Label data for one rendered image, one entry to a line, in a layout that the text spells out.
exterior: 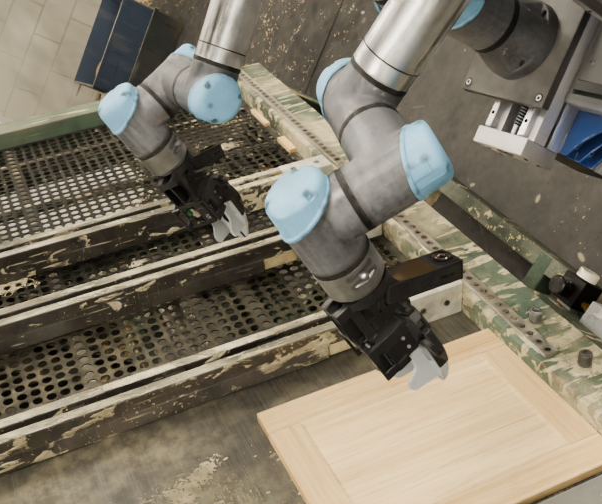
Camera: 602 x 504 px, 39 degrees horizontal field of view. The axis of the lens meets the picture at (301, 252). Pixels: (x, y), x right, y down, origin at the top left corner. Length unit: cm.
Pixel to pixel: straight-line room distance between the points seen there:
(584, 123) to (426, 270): 75
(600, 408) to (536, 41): 64
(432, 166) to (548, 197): 202
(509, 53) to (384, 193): 76
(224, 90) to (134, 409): 60
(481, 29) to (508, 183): 152
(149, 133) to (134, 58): 419
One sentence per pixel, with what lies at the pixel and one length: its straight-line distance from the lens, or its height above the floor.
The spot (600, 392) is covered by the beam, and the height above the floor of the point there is 88.
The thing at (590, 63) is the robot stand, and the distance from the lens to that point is 168.
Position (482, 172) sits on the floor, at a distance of 312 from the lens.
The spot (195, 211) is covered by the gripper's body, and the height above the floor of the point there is 147.
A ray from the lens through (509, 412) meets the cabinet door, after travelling 154.
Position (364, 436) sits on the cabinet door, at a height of 117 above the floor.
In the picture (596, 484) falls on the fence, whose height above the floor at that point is 98.
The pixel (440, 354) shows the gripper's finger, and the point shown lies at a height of 141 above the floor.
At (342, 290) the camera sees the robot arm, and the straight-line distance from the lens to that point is 94.
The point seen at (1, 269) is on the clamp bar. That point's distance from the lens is 204.
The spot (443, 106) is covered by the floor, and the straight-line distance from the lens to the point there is 339.
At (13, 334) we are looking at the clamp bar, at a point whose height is 159.
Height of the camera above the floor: 216
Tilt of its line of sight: 35 degrees down
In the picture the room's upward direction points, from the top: 72 degrees counter-clockwise
